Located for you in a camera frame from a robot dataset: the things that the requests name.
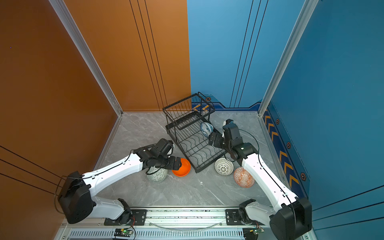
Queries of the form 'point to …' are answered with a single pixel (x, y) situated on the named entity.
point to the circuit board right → (257, 230)
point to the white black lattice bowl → (224, 166)
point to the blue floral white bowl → (206, 128)
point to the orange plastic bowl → (184, 170)
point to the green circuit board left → (122, 232)
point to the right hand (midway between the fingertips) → (214, 138)
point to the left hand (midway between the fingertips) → (176, 163)
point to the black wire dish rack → (188, 127)
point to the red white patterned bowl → (243, 178)
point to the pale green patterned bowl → (158, 176)
